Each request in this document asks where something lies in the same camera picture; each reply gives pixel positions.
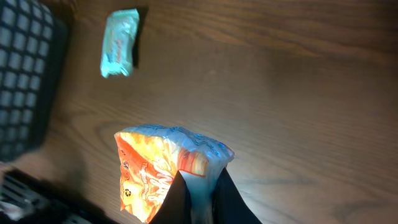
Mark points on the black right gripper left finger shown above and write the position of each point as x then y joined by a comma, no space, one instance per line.
176,208

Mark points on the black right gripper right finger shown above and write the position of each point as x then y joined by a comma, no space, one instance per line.
228,205

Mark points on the orange snack packet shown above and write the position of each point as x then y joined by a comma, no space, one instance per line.
152,155

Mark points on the mint green wipes pack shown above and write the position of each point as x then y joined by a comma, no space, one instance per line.
119,39

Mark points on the grey plastic shopping basket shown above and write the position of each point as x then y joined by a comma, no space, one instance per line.
33,47

